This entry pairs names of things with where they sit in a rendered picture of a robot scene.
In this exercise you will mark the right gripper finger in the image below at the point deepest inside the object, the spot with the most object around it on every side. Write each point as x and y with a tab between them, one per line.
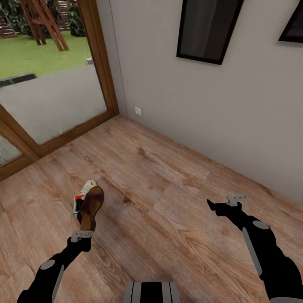
211	205

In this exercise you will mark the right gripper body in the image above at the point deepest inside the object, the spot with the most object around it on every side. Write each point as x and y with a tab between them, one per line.
222	209

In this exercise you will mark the robot trunk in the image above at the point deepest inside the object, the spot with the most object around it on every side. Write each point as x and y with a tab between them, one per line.
151	292

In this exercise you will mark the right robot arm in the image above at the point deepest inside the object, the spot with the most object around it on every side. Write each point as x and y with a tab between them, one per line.
280	274

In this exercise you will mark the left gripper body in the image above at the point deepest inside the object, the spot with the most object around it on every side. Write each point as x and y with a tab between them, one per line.
81	245

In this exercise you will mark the door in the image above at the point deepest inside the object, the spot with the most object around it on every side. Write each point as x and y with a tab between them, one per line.
55	78

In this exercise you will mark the sandal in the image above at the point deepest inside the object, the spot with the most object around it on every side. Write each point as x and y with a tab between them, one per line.
93	202

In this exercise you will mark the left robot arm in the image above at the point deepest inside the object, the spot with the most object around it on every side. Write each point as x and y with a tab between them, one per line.
47	281

